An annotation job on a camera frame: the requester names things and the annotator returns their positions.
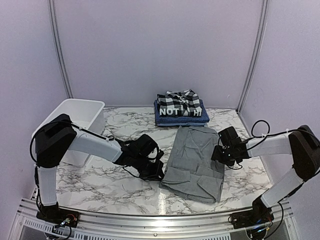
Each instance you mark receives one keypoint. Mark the right wall aluminium profile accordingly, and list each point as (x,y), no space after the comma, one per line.
(255,54)

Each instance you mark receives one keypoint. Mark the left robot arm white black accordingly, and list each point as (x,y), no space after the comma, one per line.
(108,148)

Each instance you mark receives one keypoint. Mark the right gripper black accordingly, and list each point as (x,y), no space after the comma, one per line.
(215,156)

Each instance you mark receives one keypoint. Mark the wall aluminium profile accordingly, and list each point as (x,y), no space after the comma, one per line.
(58,48)
(255,54)

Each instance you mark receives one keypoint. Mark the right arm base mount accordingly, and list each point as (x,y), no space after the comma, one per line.
(259,214)

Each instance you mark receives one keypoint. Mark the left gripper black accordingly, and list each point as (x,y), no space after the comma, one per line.
(157,172)

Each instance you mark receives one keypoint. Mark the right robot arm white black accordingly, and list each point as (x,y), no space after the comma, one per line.
(300,143)

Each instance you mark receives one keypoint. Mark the black white plaid shirt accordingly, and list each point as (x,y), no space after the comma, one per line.
(179,99)

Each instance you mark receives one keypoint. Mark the aluminium frame rail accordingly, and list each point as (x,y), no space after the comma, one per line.
(108,226)

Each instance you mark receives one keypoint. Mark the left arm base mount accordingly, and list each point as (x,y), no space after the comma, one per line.
(59,216)

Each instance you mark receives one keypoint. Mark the blue checked folded shirt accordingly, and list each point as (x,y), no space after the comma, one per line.
(186,121)

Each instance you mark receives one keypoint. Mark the left wall aluminium profile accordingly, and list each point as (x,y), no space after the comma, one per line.
(58,48)

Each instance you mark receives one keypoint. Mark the black shirt white letters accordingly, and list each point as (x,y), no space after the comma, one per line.
(179,112)

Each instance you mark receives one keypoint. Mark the white plastic bin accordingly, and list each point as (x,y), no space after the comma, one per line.
(52,140)

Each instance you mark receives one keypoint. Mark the grey long sleeve shirt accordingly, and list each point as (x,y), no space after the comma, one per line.
(190,172)

